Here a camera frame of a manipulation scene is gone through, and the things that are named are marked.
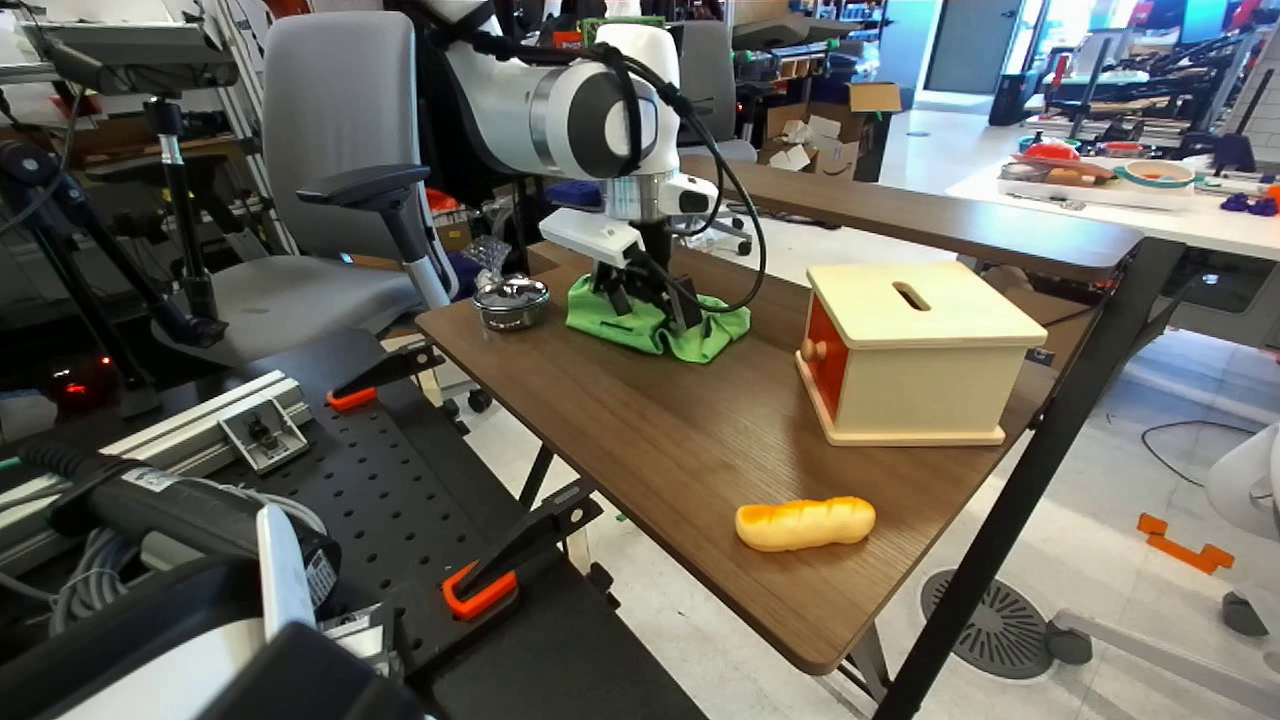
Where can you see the long brown desk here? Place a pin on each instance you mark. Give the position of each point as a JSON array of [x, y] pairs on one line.
[[934, 213]]

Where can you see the black perforated mounting board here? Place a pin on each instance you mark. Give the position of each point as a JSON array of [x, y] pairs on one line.
[[402, 533]]

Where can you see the aluminium extrusion rails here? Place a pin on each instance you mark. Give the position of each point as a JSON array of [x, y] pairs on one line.
[[200, 422]]

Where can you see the round dark floor disc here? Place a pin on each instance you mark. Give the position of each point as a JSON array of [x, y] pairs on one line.
[[995, 627]]

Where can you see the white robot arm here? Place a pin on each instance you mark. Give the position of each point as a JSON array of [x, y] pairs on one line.
[[532, 110]]

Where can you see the wooden box with red side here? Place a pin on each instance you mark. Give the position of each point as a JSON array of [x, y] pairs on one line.
[[923, 377]]

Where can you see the cardboard box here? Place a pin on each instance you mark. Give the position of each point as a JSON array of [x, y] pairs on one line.
[[874, 96]]

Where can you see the white work table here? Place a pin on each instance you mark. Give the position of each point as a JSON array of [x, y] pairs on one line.
[[1201, 221]]

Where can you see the orange bracket on floor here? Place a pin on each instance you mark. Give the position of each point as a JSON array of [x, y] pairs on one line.
[[1186, 544]]

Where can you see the grey high-back office chair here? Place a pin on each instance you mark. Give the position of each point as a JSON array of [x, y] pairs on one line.
[[342, 95]]

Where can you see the black tripod with plate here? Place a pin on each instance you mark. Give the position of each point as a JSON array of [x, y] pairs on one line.
[[181, 242]]

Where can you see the green towel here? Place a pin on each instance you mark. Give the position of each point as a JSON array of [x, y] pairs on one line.
[[641, 336]]

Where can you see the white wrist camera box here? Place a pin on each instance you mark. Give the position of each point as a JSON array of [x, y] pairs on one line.
[[584, 233]]

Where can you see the white and black device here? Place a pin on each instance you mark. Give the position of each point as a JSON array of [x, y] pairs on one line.
[[160, 664]]

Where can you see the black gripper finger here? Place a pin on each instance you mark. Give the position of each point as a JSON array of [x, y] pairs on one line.
[[607, 289], [683, 306]]

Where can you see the yellow toy bread roll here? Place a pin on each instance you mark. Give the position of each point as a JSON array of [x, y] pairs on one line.
[[805, 527]]

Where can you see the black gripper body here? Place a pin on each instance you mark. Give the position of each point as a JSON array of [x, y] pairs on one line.
[[651, 249]]

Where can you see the black slanted table leg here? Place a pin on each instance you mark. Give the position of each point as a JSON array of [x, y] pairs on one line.
[[1052, 455]]

